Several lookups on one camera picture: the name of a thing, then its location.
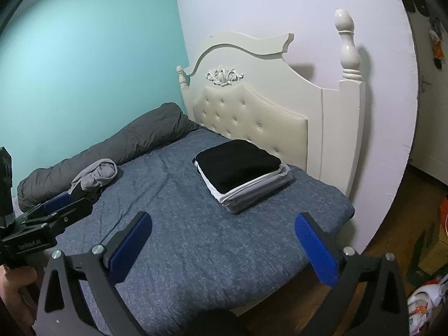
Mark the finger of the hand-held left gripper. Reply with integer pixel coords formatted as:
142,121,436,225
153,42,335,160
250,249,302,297
35,198,94,233
16,193,78,223

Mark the cardboard box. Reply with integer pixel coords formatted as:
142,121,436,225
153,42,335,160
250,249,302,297
416,217,448,281

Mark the black sweater with white collar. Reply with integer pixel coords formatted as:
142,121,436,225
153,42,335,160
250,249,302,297
194,139,283,194

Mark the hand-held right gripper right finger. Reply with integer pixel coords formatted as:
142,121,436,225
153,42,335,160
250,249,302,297
295,212,410,336

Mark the orange hanging item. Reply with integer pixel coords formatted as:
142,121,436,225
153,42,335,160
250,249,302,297
429,30,446,69

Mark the black garment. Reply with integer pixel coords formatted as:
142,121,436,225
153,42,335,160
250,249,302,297
82,187,103,204

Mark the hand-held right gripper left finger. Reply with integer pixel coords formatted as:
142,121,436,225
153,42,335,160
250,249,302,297
35,211,153,336

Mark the person's left hand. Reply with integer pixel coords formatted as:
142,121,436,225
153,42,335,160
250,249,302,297
0,265,38,326

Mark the dark grey rolled duvet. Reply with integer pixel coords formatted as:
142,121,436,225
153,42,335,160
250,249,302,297
17,102,202,213

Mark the cream tufted headboard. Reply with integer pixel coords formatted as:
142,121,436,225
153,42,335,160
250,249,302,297
176,9,367,197

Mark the blue speckled bed sheet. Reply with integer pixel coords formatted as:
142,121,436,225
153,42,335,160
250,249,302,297
52,128,355,336

